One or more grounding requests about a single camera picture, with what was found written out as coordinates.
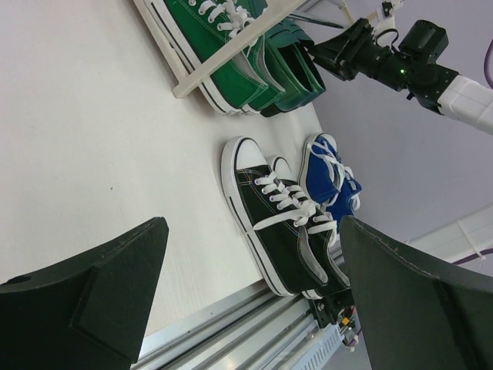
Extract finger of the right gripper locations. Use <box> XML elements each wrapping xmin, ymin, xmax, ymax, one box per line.
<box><xmin>310</xmin><ymin>30</ymin><xmax>354</xmax><ymax>69</ymax></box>

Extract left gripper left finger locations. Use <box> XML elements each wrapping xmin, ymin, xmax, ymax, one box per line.
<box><xmin>1</xmin><ymin>217</ymin><xmax>169</xmax><ymax>369</ymax></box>

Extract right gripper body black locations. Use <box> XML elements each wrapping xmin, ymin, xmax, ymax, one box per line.
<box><xmin>335</xmin><ymin>18</ymin><xmax>385</xmax><ymax>81</ymax></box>

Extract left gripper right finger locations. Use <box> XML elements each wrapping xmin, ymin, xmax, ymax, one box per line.
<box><xmin>340</xmin><ymin>216</ymin><xmax>492</xmax><ymax>369</ymax></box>

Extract green loafer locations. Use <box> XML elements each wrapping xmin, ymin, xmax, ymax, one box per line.
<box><xmin>261</xmin><ymin>24</ymin><xmax>311</xmax><ymax>117</ymax></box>
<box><xmin>283</xmin><ymin>19</ymin><xmax>326</xmax><ymax>105</ymax></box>

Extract green canvas sneaker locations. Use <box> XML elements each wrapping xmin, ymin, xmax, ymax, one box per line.
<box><xmin>244</xmin><ymin>35</ymin><xmax>285</xmax><ymax>112</ymax></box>
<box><xmin>136</xmin><ymin>1</ymin><xmax>277</xmax><ymax>115</ymax></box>

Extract black canvas sneaker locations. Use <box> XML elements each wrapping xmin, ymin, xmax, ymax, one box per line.
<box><xmin>220</xmin><ymin>136</ymin><xmax>329</xmax><ymax>297</ymax></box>
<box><xmin>268</xmin><ymin>156</ymin><xmax>350</xmax><ymax>300</ymax></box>

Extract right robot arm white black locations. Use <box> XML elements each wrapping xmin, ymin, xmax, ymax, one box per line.
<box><xmin>308</xmin><ymin>18</ymin><xmax>492</xmax><ymax>133</ymax></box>

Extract cream shoe rack metal bars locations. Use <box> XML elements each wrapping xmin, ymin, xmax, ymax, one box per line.
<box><xmin>134</xmin><ymin>1</ymin><xmax>354</xmax><ymax>99</ymax></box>

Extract blue canvas sneaker upper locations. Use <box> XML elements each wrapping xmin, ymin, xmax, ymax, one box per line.
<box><xmin>299</xmin><ymin>133</ymin><xmax>347</xmax><ymax>204</ymax></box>

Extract blue canvas sneaker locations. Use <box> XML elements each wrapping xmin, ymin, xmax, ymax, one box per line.
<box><xmin>322</xmin><ymin>166</ymin><xmax>362</xmax><ymax>233</ymax></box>
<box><xmin>299</xmin><ymin>133</ymin><xmax>347</xmax><ymax>204</ymax></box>

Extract blue canvas sneaker lower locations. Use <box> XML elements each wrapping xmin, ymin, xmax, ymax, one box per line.
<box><xmin>322</xmin><ymin>166</ymin><xmax>362</xmax><ymax>233</ymax></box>

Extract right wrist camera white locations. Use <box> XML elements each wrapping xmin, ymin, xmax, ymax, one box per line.
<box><xmin>374</xmin><ymin>0</ymin><xmax>404</xmax><ymax>33</ymax></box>

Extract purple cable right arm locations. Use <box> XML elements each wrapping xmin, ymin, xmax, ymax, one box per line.
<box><xmin>481</xmin><ymin>38</ymin><xmax>493</xmax><ymax>89</ymax></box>

